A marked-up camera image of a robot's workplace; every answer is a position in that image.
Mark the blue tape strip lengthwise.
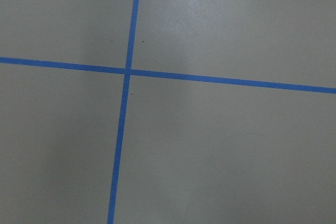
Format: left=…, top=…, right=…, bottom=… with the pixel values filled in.
left=107, top=0, right=139, bottom=224

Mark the blue tape strip crosswise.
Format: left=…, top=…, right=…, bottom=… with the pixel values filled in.
left=1, top=57, right=335, bottom=94

